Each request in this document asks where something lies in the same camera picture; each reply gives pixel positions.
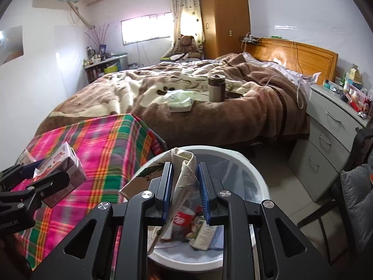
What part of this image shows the red white milk carton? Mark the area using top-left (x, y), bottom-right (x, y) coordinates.
top-left (33, 141), bottom-right (88, 210)

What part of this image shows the patterned paper bag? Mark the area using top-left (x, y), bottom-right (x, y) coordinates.
top-left (119, 147), bottom-right (199, 254)

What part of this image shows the clear bottle red cap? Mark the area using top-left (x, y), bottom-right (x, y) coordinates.
top-left (171, 206), bottom-right (195, 240)

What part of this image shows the white round trash bin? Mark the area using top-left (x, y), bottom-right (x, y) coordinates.
top-left (132, 145), bottom-right (271, 273)

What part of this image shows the white yogurt cup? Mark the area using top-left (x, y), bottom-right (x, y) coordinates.
top-left (16, 149), bottom-right (36, 165)

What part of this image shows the grey cushioned chair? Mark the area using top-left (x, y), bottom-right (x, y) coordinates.
top-left (297, 128), bottom-right (372, 265)

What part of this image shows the green white small carton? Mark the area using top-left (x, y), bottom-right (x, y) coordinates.
top-left (189, 220), bottom-right (218, 251)

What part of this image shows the pink plaid tablecloth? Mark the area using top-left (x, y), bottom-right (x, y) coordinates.
top-left (15, 114), bottom-right (166, 269)

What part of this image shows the grey bedside drawer cabinet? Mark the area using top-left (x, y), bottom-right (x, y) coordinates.
top-left (288, 85), bottom-right (369, 202)

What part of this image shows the small cluttered shelf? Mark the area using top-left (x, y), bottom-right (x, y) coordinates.
top-left (83, 46), bottom-right (129, 84)

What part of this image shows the brown beige bed blanket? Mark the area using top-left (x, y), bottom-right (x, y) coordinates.
top-left (37, 52), bottom-right (313, 148)

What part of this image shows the white tissue pack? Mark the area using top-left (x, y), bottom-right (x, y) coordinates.
top-left (164, 90), bottom-right (194, 112)

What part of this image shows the vase with dry branches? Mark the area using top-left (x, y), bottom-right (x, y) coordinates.
top-left (85, 23), bottom-right (110, 56)

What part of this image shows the brown white thermos mug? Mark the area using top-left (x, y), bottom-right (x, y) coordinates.
top-left (207, 75), bottom-right (226, 102)

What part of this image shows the wooden headboard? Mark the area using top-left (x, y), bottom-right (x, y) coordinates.
top-left (245, 38), bottom-right (338, 85)

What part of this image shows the brown teddy bear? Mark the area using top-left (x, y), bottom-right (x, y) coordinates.
top-left (173, 35), bottom-right (202, 60)

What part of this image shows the patterned window curtain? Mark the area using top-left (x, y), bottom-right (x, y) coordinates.
top-left (171, 0), bottom-right (205, 51)

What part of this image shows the wooden wardrobe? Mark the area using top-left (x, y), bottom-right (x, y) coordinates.
top-left (200, 0), bottom-right (250, 59)

